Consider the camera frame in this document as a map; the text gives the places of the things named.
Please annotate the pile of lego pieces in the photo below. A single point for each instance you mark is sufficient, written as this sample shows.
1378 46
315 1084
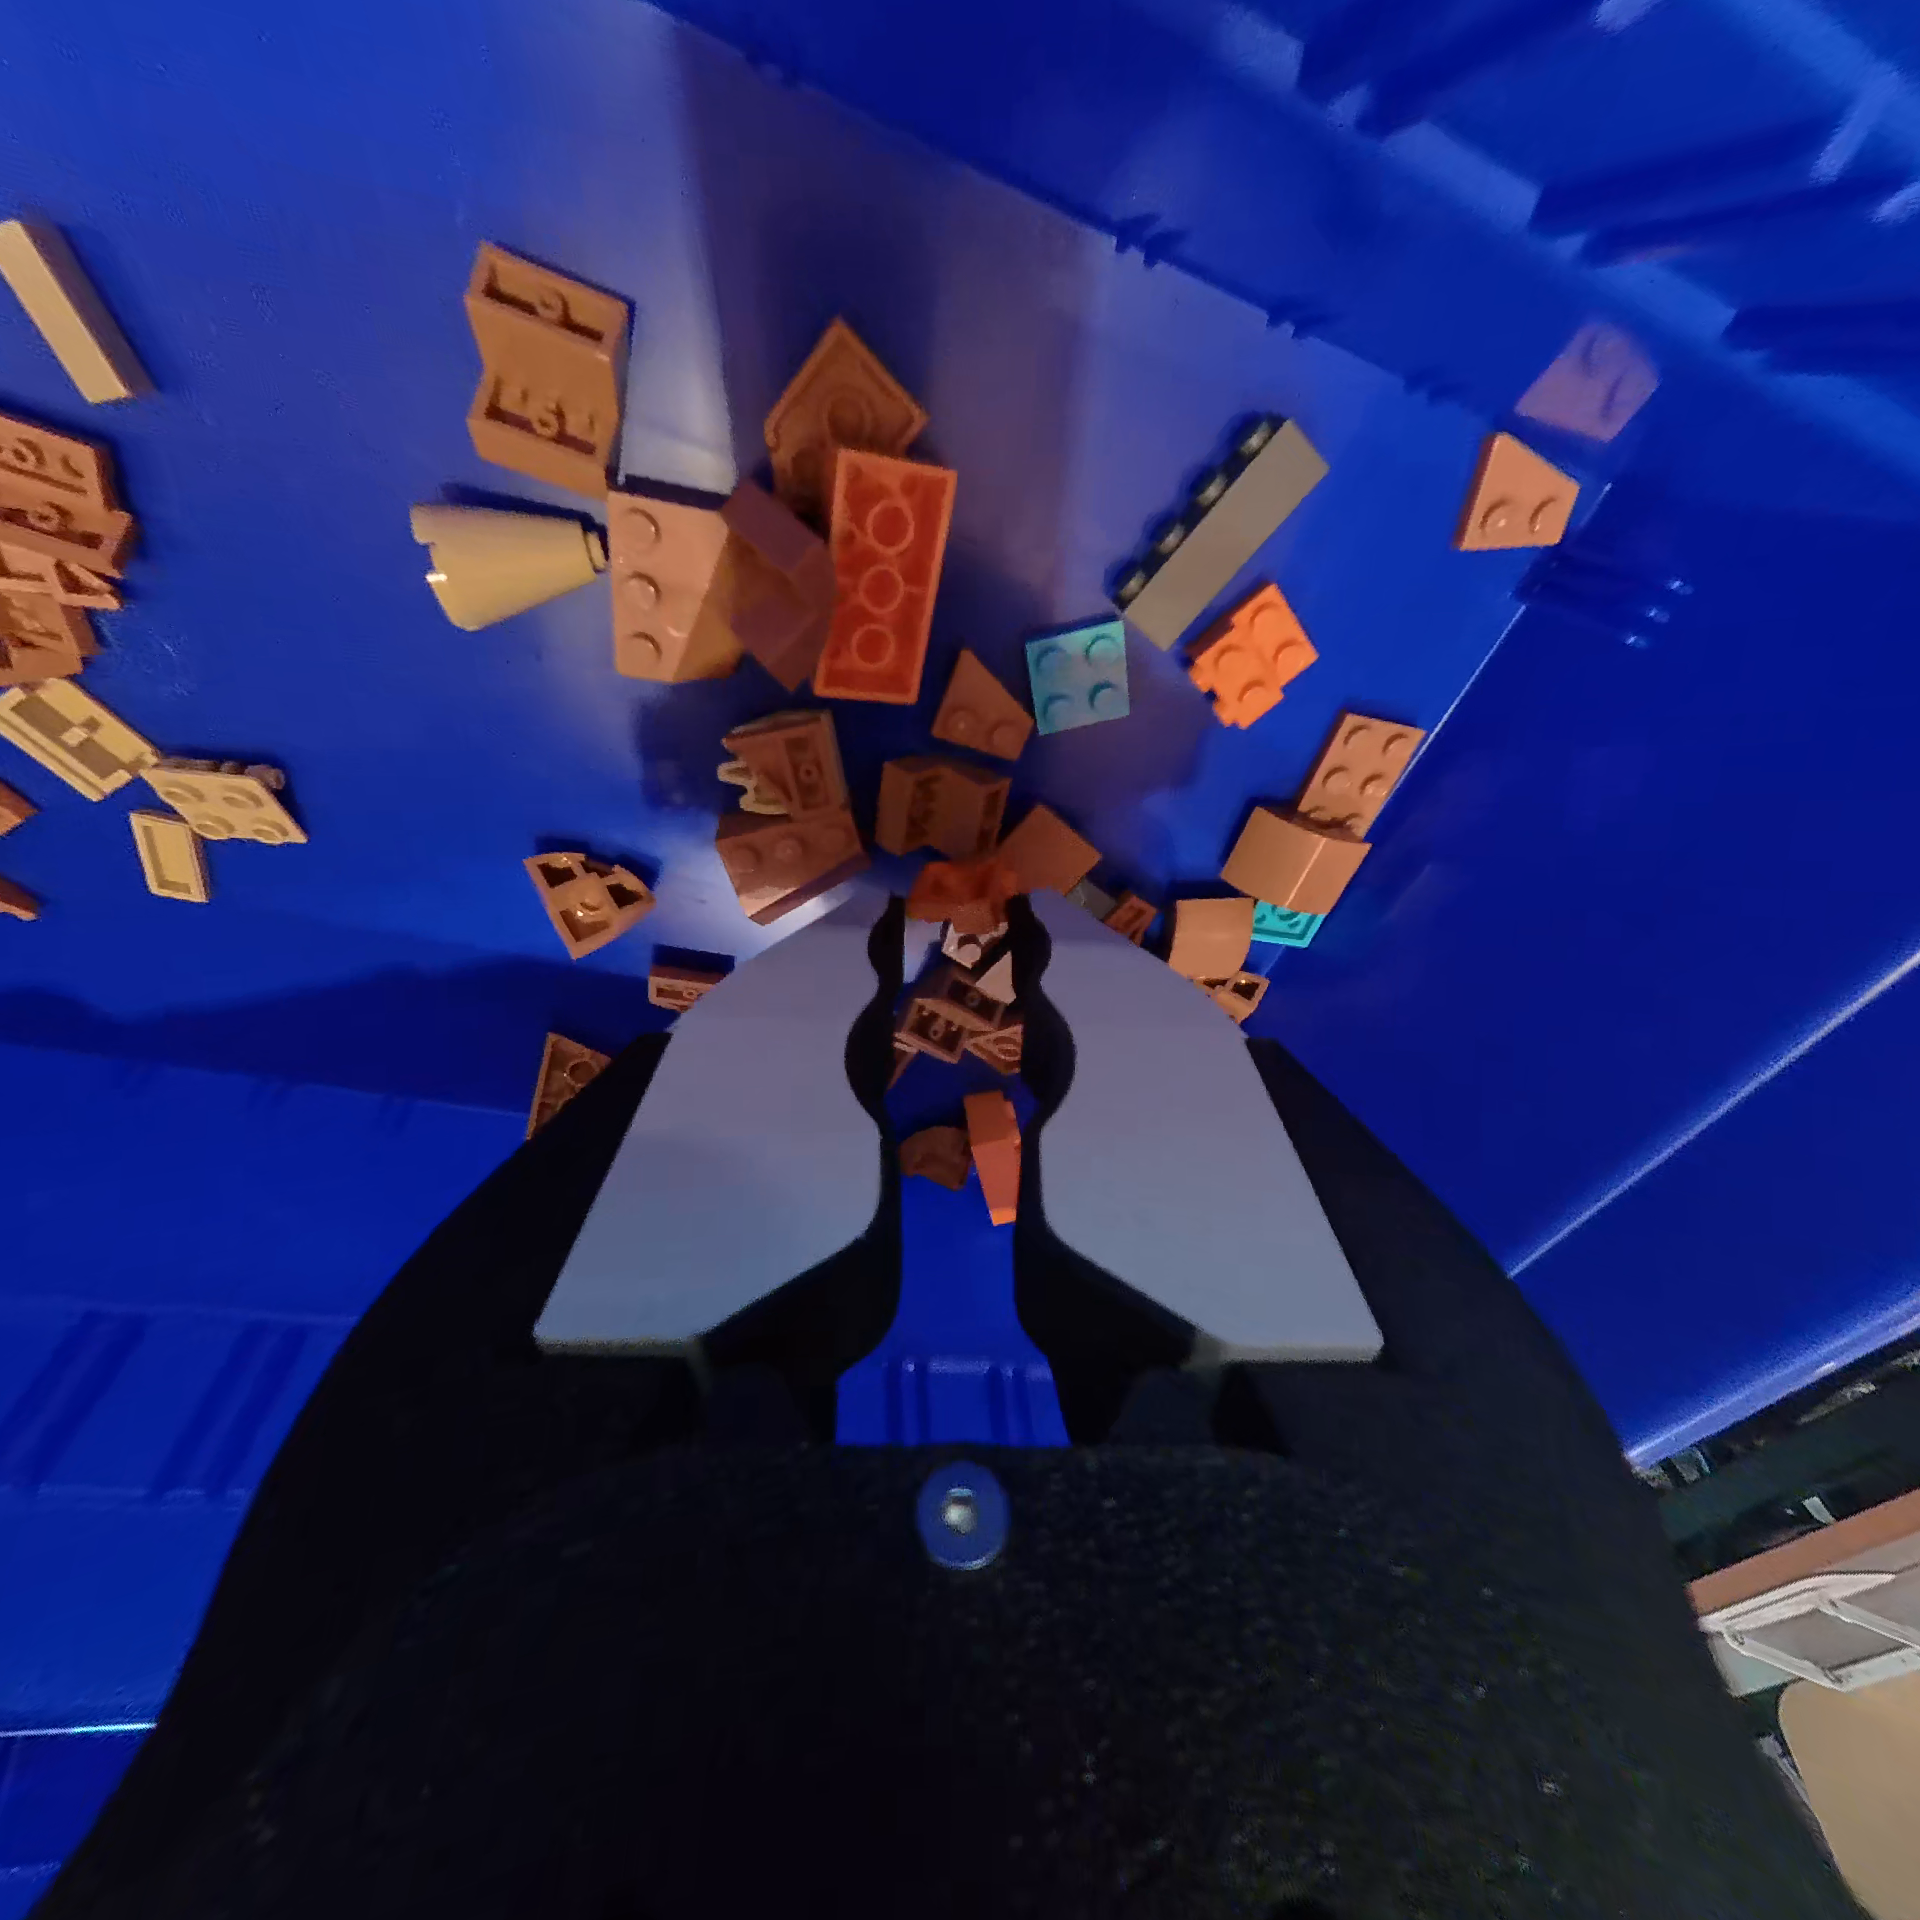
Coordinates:
888 569

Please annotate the orange-brown lego tile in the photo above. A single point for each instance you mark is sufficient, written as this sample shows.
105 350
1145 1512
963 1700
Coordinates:
958 884

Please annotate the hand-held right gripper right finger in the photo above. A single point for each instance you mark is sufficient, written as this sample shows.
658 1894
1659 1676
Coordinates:
1185 1167

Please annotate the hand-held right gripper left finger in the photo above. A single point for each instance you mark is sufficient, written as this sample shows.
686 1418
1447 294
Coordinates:
721 1167

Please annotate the blue plastic bin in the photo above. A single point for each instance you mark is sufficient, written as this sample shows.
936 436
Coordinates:
1503 975

